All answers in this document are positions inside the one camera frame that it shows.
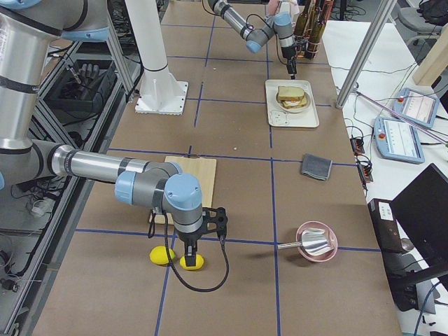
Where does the upper teach pendant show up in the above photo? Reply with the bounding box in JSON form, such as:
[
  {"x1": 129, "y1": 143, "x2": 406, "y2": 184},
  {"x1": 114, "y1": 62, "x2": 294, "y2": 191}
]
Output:
[{"x1": 393, "y1": 87, "x2": 440, "y2": 129}]

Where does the lower teach pendant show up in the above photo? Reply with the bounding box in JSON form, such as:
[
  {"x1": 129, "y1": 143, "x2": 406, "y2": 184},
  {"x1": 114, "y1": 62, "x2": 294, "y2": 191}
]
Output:
[{"x1": 374, "y1": 116, "x2": 425, "y2": 164}]

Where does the black computer box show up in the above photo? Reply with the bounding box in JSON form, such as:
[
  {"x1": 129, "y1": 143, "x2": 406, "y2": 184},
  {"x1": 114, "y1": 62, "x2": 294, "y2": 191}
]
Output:
[{"x1": 368, "y1": 198, "x2": 405, "y2": 254}]

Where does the upper dark glass bottle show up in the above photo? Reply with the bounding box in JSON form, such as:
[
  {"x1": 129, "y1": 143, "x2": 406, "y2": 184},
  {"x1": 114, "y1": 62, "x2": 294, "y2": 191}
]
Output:
[{"x1": 294, "y1": 0, "x2": 312, "y2": 37}]

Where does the yellow lemon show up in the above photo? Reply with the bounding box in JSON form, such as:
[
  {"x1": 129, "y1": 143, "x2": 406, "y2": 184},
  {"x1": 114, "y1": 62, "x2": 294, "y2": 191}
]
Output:
[
  {"x1": 148, "y1": 246, "x2": 176, "y2": 266},
  {"x1": 178, "y1": 254, "x2": 206, "y2": 271}
]

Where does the metal scoop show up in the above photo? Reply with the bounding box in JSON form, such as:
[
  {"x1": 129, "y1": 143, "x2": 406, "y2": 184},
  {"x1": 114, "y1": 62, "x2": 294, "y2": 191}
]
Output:
[{"x1": 278, "y1": 228, "x2": 335, "y2": 256}]

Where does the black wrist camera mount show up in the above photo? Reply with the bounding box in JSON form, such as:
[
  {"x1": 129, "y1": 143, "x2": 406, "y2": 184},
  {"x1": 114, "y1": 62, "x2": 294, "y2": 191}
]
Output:
[{"x1": 201, "y1": 207, "x2": 228, "y2": 242}]

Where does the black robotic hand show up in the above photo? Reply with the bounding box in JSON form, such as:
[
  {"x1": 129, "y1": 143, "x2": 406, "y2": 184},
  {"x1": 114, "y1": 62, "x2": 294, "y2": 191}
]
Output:
[{"x1": 69, "y1": 63, "x2": 102, "y2": 86}]

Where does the beige round plate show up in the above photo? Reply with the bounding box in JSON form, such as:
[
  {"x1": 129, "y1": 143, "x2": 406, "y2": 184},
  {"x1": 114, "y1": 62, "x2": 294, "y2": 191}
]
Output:
[{"x1": 276, "y1": 91, "x2": 312, "y2": 114}]

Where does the black camera cable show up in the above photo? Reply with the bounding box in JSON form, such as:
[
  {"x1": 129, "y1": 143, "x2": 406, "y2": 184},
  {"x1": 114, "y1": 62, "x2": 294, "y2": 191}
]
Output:
[{"x1": 148, "y1": 209, "x2": 230, "y2": 292}]

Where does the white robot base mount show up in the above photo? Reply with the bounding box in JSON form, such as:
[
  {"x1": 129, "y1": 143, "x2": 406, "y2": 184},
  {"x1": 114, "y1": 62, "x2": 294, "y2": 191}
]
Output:
[{"x1": 125, "y1": 0, "x2": 188, "y2": 116}]

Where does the pink bowl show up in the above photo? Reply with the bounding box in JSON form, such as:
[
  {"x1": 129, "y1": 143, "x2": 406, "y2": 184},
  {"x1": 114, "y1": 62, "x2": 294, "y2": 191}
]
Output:
[{"x1": 296, "y1": 221, "x2": 338, "y2": 263}]

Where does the black monitor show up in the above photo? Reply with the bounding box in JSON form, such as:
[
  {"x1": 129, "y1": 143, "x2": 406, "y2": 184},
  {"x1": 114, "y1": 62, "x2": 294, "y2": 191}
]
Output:
[{"x1": 391, "y1": 163, "x2": 447, "y2": 265}]

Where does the teach pendant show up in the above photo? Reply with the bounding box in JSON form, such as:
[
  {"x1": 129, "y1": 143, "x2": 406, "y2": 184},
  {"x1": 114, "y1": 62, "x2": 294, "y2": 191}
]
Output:
[
  {"x1": 393, "y1": 87, "x2": 440, "y2": 129},
  {"x1": 374, "y1": 116, "x2": 425, "y2": 164}
]

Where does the dark glass bottle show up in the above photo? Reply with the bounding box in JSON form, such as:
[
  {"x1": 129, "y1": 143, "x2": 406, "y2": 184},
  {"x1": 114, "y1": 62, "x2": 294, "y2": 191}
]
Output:
[
  {"x1": 304, "y1": 1, "x2": 325, "y2": 60},
  {"x1": 294, "y1": 0, "x2": 312, "y2": 37}
]

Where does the lower dark glass bottle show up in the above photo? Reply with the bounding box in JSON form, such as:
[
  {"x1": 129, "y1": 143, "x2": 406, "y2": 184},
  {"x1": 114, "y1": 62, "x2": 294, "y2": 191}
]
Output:
[{"x1": 304, "y1": 1, "x2": 325, "y2": 60}]

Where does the wooden cutting board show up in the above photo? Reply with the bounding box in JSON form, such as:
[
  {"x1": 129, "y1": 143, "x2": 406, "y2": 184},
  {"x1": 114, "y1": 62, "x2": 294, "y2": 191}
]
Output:
[{"x1": 148, "y1": 155, "x2": 217, "y2": 225}]

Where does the white bear tray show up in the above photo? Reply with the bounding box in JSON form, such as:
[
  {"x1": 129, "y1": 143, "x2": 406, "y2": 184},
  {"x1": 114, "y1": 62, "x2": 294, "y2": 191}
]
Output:
[{"x1": 265, "y1": 80, "x2": 319, "y2": 128}]

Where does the fried egg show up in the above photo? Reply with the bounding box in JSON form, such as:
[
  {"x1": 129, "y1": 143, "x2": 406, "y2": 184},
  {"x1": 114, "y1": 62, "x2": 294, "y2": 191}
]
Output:
[{"x1": 281, "y1": 101, "x2": 302, "y2": 109}]

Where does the bread slice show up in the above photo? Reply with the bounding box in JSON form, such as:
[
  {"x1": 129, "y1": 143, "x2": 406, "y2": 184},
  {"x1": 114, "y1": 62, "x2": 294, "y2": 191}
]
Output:
[
  {"x1": 278, "y1": 94, "x2": 312, "y2": 114},
  {"x1": 277, "y1": 86, "x2": 305, "y2": 101}
]

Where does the aluminium frame post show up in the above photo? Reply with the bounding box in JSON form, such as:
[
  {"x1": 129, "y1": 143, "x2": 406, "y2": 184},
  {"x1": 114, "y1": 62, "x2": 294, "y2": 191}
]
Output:
[{"x1": 335, "y1": 0, "x2": 397, "y2": 109}]

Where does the grey folded cloth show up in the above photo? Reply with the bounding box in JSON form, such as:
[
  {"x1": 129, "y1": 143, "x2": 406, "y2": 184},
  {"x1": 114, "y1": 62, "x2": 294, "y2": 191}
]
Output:
[{"x1": 300, "y1": 153, "x2": 333, "y2": 181}]

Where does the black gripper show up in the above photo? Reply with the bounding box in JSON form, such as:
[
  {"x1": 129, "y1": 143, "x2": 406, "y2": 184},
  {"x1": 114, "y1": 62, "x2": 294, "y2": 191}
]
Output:
[
  {"x1": 281, "y1": 45, "x2": 297, "y2": 79},
  {"x1": 178, "y1": 228, "x2": 209, "y2": 267}
]

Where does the copper wire bottle rack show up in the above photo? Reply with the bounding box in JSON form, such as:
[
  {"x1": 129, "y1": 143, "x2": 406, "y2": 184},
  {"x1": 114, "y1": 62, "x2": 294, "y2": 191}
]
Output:
[{"x1": 294, "y1": 1, "x2": 334, "y2": 60}]

